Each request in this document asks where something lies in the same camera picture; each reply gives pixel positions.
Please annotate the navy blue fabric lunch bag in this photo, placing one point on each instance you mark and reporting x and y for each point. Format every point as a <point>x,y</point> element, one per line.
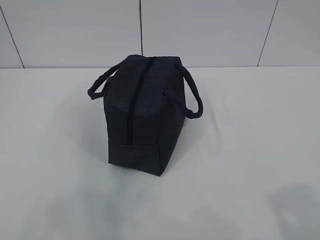
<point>146,101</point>

